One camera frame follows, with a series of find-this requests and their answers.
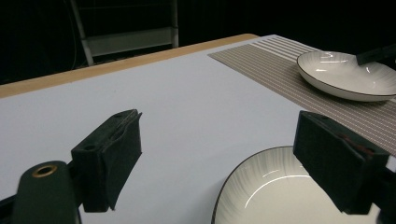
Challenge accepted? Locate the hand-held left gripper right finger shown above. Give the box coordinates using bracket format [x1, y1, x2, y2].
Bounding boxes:
[292, 109, 390, 216]

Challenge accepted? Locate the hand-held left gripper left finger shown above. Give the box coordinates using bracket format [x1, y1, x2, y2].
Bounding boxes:
[70, 108, 144, 214]

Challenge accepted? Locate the white plate with dark rim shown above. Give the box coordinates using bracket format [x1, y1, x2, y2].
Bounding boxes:
[295, 49, 396, 103]
[211, 145, 383, 224]

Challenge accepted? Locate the wooden table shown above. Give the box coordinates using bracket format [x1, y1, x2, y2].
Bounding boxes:
[0, 33, 260, 100]

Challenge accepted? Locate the white board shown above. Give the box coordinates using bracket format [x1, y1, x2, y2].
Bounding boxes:
[0, 34, 396, 224]

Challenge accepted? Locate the brown striped placemat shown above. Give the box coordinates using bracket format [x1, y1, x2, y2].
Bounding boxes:
[207, 35, 396, 157]

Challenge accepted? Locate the white metal desk frame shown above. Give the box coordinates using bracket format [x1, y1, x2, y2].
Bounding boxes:
[68, 0, 180, 67]

